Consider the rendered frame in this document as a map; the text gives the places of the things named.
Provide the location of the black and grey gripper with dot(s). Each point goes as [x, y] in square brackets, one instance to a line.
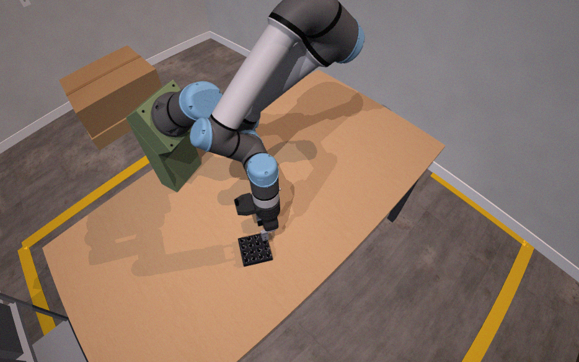
[245, 206]

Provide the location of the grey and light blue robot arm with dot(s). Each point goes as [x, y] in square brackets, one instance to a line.
[218, 118]

